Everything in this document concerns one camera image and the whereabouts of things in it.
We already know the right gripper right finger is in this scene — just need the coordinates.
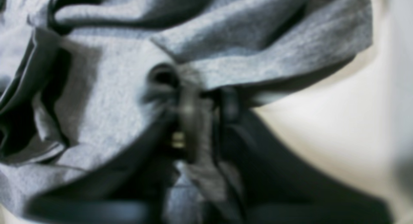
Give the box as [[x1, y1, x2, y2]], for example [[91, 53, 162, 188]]
[[213, 86, 392, 224]]

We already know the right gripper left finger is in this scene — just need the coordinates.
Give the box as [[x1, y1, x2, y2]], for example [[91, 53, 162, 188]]
[[29, 87, 200, 224]]

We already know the dark grey t-shirt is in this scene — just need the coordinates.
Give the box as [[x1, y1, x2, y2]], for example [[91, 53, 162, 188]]
[[1, 0, 373, 224]]

